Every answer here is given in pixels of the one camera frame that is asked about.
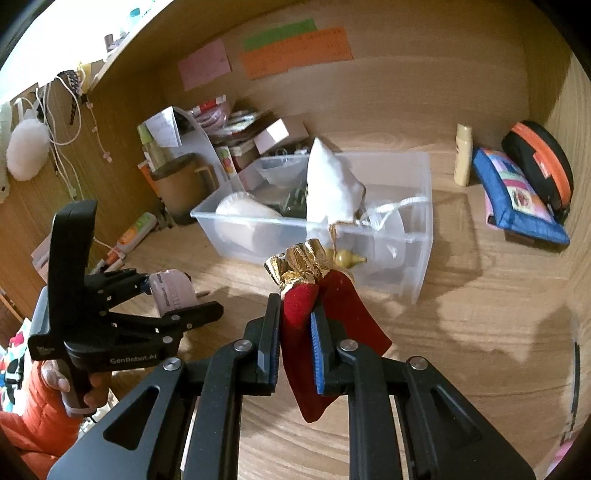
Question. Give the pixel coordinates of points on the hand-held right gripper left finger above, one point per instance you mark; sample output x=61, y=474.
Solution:
x=275, y=350

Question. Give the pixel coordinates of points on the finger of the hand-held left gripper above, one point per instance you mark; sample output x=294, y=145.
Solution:
x=120, y=284
x=184, y=318

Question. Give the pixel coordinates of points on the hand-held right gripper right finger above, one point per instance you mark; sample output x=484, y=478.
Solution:
x=316, y=350

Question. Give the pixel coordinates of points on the pink printed small container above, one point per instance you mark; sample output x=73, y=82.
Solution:
x=173, y=293

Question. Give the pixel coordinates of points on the clear plastic bin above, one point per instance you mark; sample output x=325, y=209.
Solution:
x=397, y=286

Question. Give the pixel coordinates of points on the white cloth pouch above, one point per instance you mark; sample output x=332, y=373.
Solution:
x=330, y=180

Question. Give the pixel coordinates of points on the person's left forearm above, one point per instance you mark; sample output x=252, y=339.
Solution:
x=32, y=415

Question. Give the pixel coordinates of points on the person's left hand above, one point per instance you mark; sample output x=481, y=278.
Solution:
x=99, y=390

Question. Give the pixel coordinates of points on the white red stick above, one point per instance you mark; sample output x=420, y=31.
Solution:
x=111, y=263

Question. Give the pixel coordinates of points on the printed paper card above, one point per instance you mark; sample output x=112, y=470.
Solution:
x=41, y=256

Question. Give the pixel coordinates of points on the orange green tube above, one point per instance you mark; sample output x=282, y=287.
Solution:
x=136, y=230

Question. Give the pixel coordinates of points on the printed cloth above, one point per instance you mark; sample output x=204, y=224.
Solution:
x=14, y=364

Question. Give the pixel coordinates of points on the brown mug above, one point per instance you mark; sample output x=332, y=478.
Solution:
x=178, y=194

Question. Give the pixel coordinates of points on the white fluffy pompom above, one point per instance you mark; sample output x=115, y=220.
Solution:
x=27, y=147

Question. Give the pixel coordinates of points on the wooden desk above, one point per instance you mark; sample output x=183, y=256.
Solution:
x=461, y=323

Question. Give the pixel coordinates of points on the black binder clip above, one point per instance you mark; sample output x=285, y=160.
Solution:
x=293, y=201

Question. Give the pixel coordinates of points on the white file holder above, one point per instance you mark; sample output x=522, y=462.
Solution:
x=198, y=143

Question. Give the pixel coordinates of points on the fruit print carton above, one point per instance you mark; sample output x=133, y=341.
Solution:
x=226, y=161

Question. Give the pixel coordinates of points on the white paper notes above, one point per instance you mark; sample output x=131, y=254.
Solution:
x=161, y=127

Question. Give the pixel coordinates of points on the clear bowl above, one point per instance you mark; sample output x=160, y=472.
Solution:
x=277, y=173

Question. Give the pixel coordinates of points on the pile of packets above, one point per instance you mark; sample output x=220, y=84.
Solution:
x=231, y=117

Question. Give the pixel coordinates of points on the small white cardboard box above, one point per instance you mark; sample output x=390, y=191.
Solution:
x=279, y=134

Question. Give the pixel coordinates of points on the pink paper note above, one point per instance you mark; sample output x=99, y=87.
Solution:
x=203, y=64

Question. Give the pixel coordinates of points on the cream tube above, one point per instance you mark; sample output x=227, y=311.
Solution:
x=463, y=157

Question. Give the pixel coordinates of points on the blue patchwork pouch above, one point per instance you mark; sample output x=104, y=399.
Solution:
x=512, y=189

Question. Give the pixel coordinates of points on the orange paper sheet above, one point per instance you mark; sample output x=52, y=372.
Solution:
x=295, y=53

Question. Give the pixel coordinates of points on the green paper strip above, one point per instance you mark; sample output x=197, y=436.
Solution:
x=277, y=34

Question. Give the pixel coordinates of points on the orange black round case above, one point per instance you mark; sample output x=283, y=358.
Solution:
x=538, y=152

